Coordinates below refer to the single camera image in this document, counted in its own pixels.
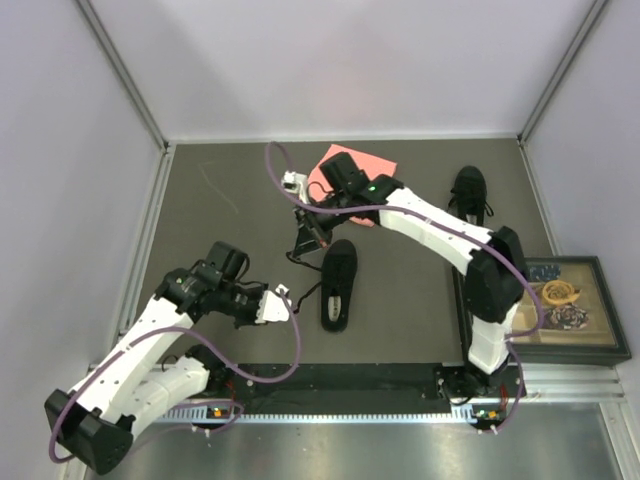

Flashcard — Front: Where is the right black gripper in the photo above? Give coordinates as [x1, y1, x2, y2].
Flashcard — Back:
[292, 191, 353, 261]

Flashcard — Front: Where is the black sneaker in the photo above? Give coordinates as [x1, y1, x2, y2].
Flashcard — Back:
[448, 165, 494, 226]
[320, 239, 358, 333]

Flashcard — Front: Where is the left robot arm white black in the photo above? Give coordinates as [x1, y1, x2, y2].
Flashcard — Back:
[44, 242, 289, 474]

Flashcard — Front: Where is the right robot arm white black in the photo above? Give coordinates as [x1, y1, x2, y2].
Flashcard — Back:
[281, 152, 527, 396]

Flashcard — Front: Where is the pink folded cloth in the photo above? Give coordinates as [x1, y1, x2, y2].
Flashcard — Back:
[307, 144, 397, 203]

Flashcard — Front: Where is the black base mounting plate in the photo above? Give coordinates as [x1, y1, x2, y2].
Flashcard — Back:
[196, 363, 521, 415]

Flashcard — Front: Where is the dark framed compartment box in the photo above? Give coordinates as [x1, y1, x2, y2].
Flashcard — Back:
[451, 255, 632, 368]

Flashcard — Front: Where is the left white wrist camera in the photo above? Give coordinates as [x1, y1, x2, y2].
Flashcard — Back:
[255, 284, 292, 325]

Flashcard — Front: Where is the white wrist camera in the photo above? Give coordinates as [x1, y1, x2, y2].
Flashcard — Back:
[281, 171, 308, 195]
[255, 284, 292, 325]

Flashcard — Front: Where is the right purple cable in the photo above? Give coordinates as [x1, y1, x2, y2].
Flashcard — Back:
[264, 141, 547, 434]

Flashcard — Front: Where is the purple cable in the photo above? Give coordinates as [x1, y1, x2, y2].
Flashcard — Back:
[264, 141, 547, 434]
[47, 289, 304, 461]

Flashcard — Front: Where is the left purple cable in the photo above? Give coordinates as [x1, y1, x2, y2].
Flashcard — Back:
[47, 289, 304, 461]

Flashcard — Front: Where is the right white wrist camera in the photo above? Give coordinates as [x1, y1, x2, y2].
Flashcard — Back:
[281, 171, 308, 195]

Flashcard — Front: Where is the grey slotted cable duct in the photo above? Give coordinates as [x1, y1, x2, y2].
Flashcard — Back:
[164, 403, 506, 425]

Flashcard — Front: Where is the aluminium frame rail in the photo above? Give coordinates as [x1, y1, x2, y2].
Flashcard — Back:
[79, 362, 629, 404]

